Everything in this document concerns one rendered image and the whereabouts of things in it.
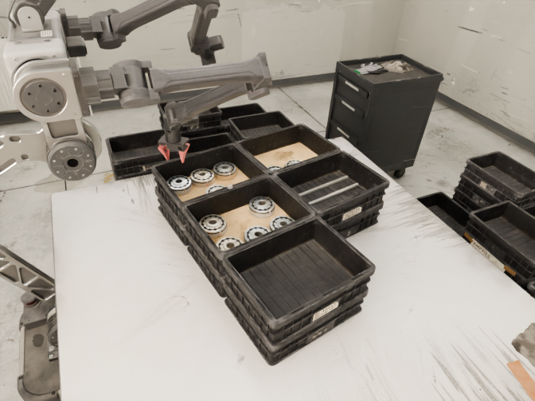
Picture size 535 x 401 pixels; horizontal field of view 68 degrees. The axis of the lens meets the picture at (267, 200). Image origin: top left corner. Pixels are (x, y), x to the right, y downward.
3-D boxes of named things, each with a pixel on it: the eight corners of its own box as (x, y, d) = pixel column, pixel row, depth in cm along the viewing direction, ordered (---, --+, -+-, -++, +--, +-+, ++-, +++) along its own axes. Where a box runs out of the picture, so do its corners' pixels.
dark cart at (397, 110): (349, 194, 310) (373, 83, 254) (320, 165, 341) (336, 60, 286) (408, 179, 331) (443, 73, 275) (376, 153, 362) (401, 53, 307)
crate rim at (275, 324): (274, 331, 107) (274, 326, 105) (220, 262, 126) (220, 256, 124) (376, 272, 125) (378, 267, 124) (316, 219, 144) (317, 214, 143)
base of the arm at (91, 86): (80, 103, 101) (68, 56, 94) (113, 99, 104) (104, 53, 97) (83, 118, 95) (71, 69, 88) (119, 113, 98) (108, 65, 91)
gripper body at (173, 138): (165, 138, 158) (162, 121, 153) (189, 142, 156) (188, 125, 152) (158, 145, 153) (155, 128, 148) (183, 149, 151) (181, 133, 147)
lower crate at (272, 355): (270, 371, 119) (272, 348, 112) (221, 301, 138) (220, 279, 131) (364, 312, 138) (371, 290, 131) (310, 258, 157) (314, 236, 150)
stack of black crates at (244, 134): (243, 194, 279) (244, 138, 252) (228, 172, 301) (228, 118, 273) (293, 182, 294) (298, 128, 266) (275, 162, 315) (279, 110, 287)
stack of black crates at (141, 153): (126, 222, 251) (111, 162, 223) (119, 195, 272) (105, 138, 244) (187, 208, 265) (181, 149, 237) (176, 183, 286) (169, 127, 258)
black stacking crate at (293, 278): (271, 350, 113) (274, 327, 106) (221, 282, 132) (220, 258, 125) (369, 291, 131) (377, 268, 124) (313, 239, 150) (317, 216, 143)
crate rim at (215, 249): (220, 262, 126) (220, 256, 124) (181, 210, 145) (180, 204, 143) (316, 219, 144) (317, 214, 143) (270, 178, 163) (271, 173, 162)
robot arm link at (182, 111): (255, 56, 117) (263, 91, 117) (266, 59, 122) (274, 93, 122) (159, 103, 140) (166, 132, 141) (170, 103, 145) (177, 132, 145)
